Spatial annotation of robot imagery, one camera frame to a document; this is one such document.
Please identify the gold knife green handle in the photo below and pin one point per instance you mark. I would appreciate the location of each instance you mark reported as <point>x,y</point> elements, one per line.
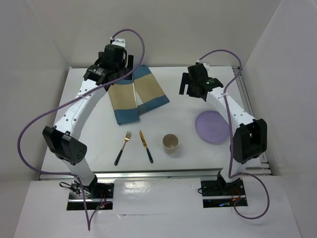
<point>146,147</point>

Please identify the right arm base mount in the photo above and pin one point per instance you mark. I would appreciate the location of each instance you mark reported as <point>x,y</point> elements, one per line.
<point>214,197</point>

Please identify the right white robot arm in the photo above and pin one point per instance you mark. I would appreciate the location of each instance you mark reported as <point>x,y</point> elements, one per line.
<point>249,134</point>

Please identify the aluminium frame rail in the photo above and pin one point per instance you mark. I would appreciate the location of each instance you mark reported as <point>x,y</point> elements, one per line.
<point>192,158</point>

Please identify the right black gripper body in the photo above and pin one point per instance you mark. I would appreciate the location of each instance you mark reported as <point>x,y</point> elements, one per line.
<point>192,90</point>

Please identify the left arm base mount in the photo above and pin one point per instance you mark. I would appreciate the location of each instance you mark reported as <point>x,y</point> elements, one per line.
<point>102,196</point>

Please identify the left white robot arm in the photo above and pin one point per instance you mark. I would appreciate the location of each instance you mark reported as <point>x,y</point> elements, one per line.
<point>63,138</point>

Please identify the purple plate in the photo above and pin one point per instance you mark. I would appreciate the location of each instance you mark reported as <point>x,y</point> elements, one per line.
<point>212,127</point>

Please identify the gold fork green handle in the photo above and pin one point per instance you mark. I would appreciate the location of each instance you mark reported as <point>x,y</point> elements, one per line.
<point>126,139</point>

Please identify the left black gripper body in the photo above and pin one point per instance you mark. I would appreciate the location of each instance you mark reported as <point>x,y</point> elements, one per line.
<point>121,70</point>

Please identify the blue and tan placemat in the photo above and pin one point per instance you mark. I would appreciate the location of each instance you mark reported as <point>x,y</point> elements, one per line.
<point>132,98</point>

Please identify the beige cup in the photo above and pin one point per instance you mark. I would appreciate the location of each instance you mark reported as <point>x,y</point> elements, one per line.
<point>170,143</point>

